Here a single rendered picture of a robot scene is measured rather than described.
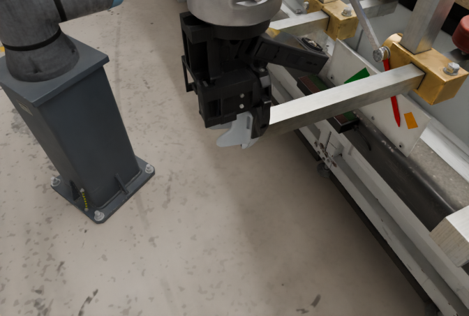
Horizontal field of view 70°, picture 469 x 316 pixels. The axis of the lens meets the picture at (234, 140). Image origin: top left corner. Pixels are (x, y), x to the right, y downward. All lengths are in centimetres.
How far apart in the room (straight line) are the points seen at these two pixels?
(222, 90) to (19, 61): 79
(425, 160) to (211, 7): 52
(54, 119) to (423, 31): 93
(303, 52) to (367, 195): 95
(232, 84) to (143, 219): 109
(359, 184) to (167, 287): 76
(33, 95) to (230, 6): 80
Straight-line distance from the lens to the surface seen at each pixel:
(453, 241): 31
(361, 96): 54
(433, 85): 61
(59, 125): 111
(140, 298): 127
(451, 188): 69
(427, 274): 123
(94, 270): 136
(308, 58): 40
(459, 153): 88
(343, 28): 76
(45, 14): 101
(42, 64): 105
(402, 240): 125
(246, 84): 36
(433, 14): 60
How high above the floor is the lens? 119
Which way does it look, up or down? 49 degrees down
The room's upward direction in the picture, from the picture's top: straight up
